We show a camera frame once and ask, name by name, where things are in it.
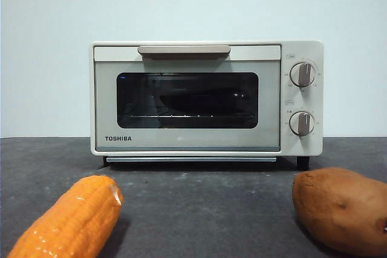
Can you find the brown sweet potato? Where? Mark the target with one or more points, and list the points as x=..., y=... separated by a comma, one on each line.
x=338, y=206

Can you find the orange corn cob in wrap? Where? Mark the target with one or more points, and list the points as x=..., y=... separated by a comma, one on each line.
x=72, y=218

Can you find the metal oven crumb tray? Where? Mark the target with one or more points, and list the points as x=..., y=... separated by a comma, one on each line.
x=190, y=159

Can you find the small beige oven knob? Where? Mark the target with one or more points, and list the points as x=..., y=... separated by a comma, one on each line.
x=301, y=123

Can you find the large beige oven knob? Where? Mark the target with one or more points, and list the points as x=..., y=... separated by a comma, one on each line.
x=302, y=74

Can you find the black oven foot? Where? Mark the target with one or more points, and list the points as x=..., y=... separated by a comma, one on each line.
x=303, y=162

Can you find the dark purple eggplant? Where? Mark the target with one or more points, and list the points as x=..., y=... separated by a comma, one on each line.
x=199, y=102

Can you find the cream Toshiba toaster oven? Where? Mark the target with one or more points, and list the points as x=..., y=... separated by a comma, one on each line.
x=302, y=49

